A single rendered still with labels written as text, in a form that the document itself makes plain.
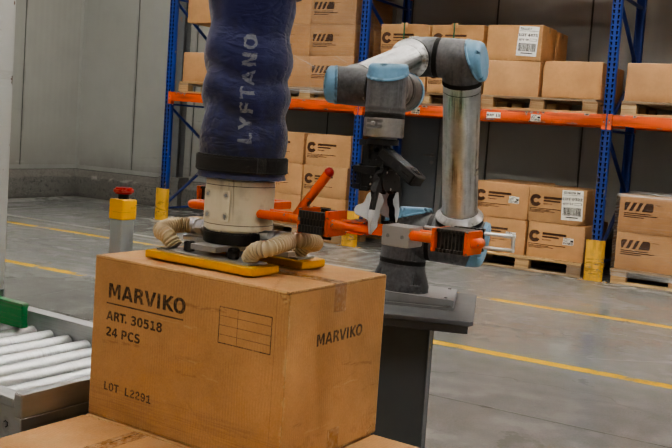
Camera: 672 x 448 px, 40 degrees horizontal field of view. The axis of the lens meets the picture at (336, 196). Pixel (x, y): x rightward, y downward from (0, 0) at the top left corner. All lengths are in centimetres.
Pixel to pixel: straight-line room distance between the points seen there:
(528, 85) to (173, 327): 761
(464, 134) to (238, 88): 83
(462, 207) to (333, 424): 94
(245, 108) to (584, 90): 736
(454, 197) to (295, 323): 100
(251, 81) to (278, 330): 59
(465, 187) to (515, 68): 679
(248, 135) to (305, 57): 844
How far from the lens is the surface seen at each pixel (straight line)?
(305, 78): 1058
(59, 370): 285
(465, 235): 191
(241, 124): 218
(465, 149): 277
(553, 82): 944
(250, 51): 218
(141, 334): 227
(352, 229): 206
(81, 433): 230
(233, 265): 213
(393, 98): 202
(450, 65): 267
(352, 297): 217
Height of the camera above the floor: 129
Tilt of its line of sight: 4 degrees down
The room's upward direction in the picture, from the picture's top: 4 degrees clockwise
